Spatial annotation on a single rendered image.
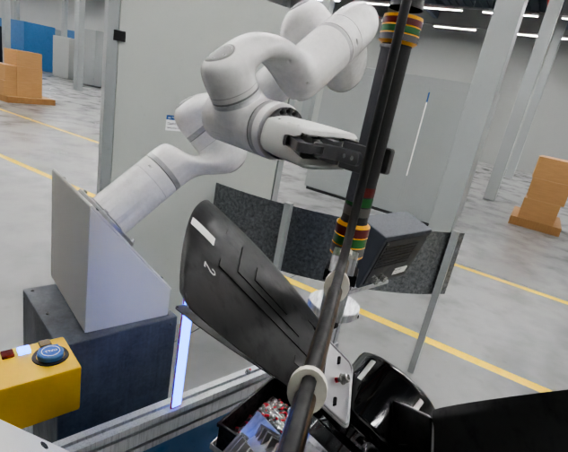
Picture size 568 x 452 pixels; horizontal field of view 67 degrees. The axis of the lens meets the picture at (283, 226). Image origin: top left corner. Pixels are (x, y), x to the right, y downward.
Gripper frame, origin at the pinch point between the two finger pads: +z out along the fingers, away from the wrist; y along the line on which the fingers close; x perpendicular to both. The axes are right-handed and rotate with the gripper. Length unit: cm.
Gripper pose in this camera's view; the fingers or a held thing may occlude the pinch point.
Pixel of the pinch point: (366, 158)
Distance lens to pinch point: 53.2
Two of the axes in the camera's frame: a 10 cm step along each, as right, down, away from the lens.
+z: 6.6, 3.4, -6.7
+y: -7.3, 0.8, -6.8
